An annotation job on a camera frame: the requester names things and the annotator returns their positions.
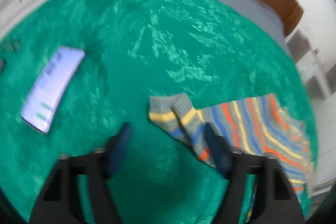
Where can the striped knit sweater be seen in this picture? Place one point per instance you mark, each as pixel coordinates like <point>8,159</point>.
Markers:
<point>255,125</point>

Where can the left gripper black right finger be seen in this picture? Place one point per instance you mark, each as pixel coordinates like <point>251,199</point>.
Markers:
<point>273,199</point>

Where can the white desk with drawers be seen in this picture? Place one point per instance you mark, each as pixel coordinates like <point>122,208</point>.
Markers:
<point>307,62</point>

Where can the smartphone on bed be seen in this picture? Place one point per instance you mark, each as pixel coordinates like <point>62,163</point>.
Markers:
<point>44,97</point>

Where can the green floral bedspread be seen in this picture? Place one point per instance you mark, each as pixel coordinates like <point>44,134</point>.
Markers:
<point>135,49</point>

